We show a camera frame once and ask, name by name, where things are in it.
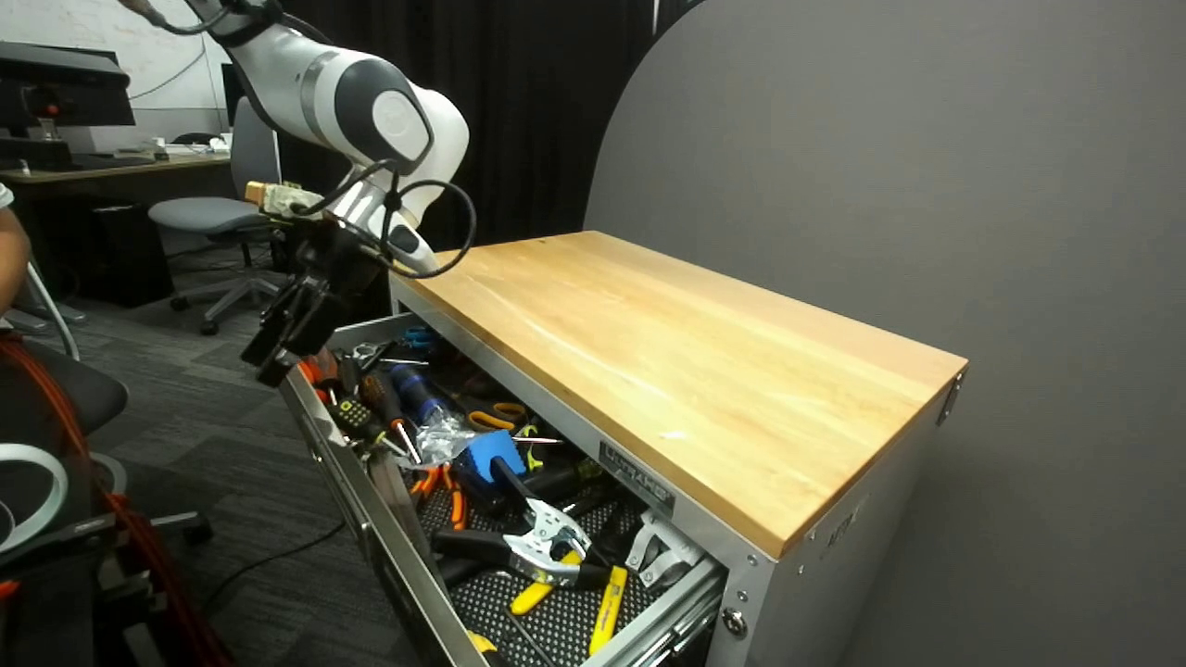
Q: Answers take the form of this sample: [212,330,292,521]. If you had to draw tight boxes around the grey office chair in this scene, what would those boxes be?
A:
[149,96,281,335]

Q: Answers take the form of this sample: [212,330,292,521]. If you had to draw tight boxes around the grey cabinet with wooden top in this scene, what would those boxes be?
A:
[393,231,969,667]

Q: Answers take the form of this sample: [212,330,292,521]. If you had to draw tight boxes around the orange handled pliers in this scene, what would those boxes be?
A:
[411,464,472,532]

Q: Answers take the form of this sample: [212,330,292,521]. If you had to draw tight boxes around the orange cable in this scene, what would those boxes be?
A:
[0,330,235,667]

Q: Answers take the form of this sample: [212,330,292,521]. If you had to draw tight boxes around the blue and black spring clamp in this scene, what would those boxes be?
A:
[458,431,593,581]

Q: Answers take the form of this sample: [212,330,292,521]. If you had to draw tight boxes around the black curtain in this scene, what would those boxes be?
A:
[281,0,653,243]

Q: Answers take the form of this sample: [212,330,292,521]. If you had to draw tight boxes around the small black stubby screwdriver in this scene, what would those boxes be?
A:
[334,398,387,450]

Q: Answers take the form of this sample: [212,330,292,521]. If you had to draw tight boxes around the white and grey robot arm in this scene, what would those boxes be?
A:
[118,0,479,384]

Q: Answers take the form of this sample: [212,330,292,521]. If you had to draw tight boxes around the grey metal drawer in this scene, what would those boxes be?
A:
[278,314,719,667]

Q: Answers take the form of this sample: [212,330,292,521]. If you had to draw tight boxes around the person's forearm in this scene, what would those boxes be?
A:
[0,208,30,313]

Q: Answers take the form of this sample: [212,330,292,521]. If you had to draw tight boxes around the black chair at left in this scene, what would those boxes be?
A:
[0,335,231,667]

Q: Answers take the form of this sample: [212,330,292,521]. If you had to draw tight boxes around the yellow handled tool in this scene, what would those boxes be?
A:
[586,568,629,656]

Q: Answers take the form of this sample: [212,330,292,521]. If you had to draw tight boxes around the wooden desk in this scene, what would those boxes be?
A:
[3,158,231,309]

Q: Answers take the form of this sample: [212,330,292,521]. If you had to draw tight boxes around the black computer monitor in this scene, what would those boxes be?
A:
[0,42,135,135]

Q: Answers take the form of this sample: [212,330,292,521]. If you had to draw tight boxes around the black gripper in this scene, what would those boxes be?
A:
[240,224,387,384]

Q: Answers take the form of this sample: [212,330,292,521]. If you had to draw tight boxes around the blue handled screwdriver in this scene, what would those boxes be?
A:
[390,366,467,464]

